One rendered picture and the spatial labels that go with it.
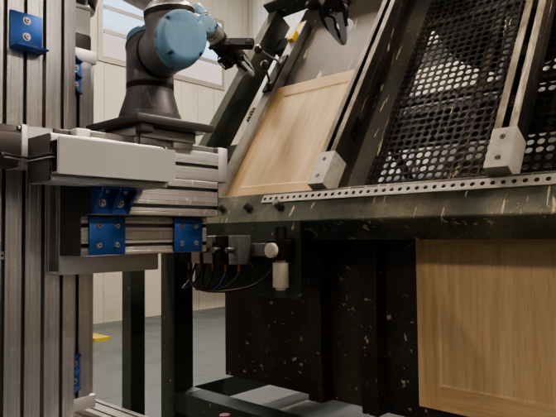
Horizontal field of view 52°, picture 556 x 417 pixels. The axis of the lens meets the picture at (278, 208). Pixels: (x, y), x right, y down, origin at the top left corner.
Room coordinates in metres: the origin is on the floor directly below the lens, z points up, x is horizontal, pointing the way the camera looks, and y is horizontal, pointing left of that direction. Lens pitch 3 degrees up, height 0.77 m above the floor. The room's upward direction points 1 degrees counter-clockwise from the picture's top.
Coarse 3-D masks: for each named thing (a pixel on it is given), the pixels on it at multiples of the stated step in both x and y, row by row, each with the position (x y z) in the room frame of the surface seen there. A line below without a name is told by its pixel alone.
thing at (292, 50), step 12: (300, 36) 2.43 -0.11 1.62; (288, 48) 2.42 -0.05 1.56; (300, 48) 2.43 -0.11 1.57; (288, 60) 2.37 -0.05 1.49; (288, 72) 2.37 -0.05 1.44; (276, 84) 2.32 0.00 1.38; (264, 96) 2.31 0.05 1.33; (264, 108) 2.27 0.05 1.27; (252, 120) 2.26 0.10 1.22; (252, 132) 2.22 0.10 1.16; (240, 144) 2.21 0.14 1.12; (240, 156) 2.17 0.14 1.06; (228, 168) 2.17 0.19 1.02; (228, 180) 2.13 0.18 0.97
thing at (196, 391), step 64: (320, 256) 1.95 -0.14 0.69; (384, 256) 1.83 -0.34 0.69; (192, 320) 2.26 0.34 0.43; (256, 320) 2.24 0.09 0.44; (320, 320) 1.95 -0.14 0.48; (384, 320) 1.83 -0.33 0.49; (192, 384) 2.26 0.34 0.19; (256, 384) 2.52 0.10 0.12; (320, 384) 1.95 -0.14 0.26; (384, 384) 1.82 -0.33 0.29
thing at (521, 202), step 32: (288, 192) 1.84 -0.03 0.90; (448, 192) 1.44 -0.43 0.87; (480, 192) 1.38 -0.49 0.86; (512, 192) 1.33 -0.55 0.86; (544, 192) 1.28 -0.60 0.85; (320, 224) 1.70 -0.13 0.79; (352, 224) 1.62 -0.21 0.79; (384, 224) 1.56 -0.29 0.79; (416, 224) 1.49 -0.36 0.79; (448, 224) 1.43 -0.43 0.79; (480, 224) 1.38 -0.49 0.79; (512, 224) 1.33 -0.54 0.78; (544, 224) 1.29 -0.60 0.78
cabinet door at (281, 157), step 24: (288, 96) 2.25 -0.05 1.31; (312, 96) 2.14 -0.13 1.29; (336, 96) 2.04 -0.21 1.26; (264, 120) 2.25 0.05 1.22; (288, 120) 2.15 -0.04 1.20; (312, 120) 2.05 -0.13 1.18; (264, 144) 2.16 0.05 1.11; (288, 144) 2.06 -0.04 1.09; (312, 144) 1.97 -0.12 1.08; (240, 168) 2.16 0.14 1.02; (264, 168) 2.07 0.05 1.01; (288, 168) 1.98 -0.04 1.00; (312, 168) 1.89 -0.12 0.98; (240, 192) 2.07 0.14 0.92; (264, 192) 1.98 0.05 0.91
